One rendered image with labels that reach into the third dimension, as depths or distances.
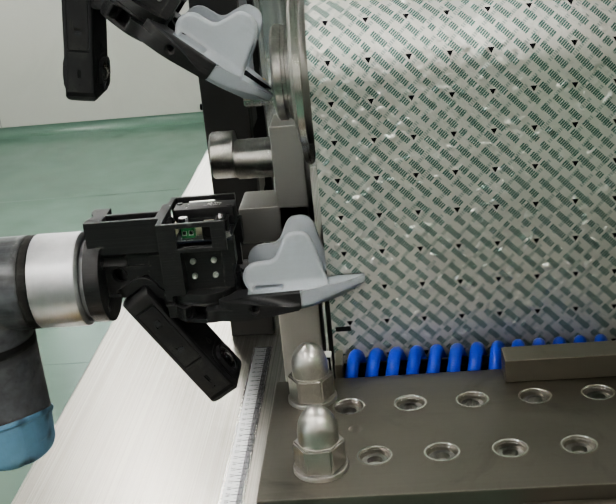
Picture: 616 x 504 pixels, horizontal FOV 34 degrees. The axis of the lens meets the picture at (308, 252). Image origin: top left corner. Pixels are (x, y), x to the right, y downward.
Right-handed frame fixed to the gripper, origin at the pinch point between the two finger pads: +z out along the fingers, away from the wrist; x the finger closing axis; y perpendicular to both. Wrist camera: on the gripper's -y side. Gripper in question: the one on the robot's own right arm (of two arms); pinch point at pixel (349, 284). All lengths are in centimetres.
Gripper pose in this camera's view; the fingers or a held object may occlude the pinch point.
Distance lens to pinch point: 80.2
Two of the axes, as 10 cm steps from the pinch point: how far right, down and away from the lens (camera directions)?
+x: 0.5, -3.5, 9.3
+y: -0.9, -9.3, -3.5
